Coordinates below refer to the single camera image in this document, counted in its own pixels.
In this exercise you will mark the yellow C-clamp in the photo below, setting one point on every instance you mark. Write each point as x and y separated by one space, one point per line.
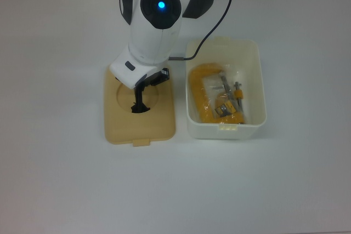
196 86

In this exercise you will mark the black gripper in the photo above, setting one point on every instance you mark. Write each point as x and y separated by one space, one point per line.
157 79

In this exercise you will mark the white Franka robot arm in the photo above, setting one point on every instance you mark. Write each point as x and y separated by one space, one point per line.
153 39

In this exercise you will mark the tan plastic case lid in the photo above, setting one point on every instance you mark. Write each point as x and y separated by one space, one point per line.
120 124

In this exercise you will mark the steel screw with orange collar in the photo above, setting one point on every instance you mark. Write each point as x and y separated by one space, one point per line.
238 92

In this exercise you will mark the white plastic tool case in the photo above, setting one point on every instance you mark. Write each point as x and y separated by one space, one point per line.
219 132

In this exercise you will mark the clear plastic bag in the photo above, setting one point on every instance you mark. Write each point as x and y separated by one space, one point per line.
241 73

